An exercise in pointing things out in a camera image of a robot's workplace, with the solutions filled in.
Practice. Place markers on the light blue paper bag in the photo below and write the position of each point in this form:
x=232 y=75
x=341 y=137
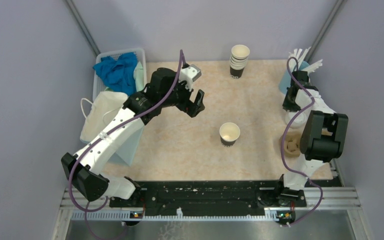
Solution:
x=98 y=114

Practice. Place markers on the single black paper cup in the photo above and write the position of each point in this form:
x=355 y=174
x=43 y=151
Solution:
x=229 y=133

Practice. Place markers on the stack of plastic lids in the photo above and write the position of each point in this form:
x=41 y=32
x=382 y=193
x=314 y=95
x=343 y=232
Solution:
x=299 y=121

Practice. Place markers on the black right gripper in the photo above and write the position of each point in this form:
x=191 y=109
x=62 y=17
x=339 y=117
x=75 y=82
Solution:
x=288 y=107

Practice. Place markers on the white wrapped straws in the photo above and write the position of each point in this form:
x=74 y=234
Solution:
x=300 y=54

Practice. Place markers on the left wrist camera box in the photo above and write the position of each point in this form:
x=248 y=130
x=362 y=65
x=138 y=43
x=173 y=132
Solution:
x=189 y=75

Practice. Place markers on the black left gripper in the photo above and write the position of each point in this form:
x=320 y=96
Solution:
x=194 y=110

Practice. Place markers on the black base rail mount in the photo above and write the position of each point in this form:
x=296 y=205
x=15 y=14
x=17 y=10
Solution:
x=213 y=198

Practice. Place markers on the blue cloth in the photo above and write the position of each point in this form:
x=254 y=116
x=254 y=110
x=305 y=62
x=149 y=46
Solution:
x=118 y=75

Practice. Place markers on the stack of paper cups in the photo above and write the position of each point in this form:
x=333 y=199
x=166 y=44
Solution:
x=238 y=60

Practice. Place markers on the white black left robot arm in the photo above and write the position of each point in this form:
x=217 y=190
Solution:
x=166 y=88

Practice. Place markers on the white plastic basket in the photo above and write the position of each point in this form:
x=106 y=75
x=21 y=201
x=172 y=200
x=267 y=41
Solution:
x=98 y=85

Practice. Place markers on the blue straw holder cup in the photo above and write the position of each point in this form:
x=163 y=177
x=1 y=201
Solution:
x=285 y=81

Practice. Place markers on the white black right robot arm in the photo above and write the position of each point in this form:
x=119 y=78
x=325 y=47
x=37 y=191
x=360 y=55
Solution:
x=322 y=139

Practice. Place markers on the brown pulp cup carrier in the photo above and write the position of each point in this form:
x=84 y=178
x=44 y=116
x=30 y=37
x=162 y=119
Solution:
x=291 y=146

